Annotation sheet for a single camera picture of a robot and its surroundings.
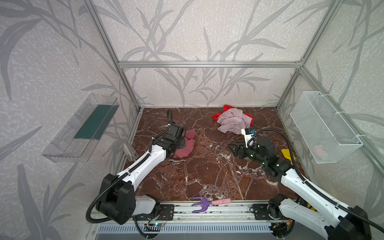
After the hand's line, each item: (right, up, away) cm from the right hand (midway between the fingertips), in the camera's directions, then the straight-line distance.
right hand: (232, 139), depth 77 cm
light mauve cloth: (+5, +10, +22) cm, 24 cm away
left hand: (-28, 0, +9) cm, 29 cm away
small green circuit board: (-38, -40, -7) cm, 56 cm away
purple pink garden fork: (-14, -33, -2) cm, 36 cm away
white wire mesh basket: (+37, +2, -15) cm, 40 cm away
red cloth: (+2, +19, +34) cm, 40 cm away
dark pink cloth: (-23, -4, +14) cm, 28 cm away
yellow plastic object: (+38, -12, +16) cm, 43 cm away
